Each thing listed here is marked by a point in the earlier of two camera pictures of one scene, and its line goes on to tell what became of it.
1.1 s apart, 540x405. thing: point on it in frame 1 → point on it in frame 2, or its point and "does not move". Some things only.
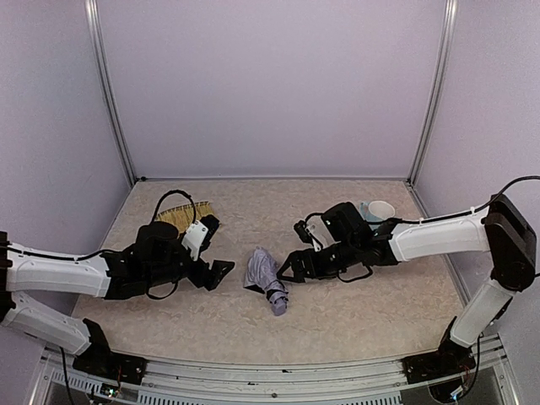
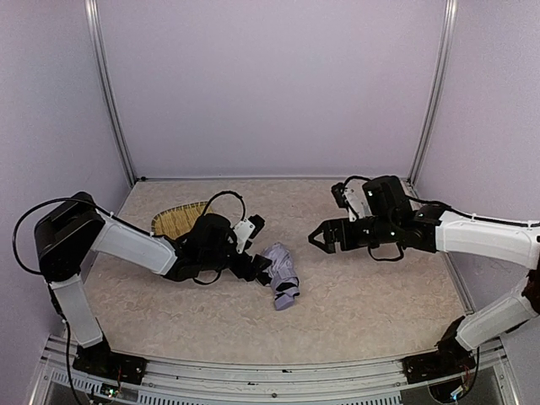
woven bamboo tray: x=183 y=216 does not move
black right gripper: x=304 y=263 → x=335 y=235
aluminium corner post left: x=92 y=12 does not move
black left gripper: x=204 y=275 → x=256 y=265
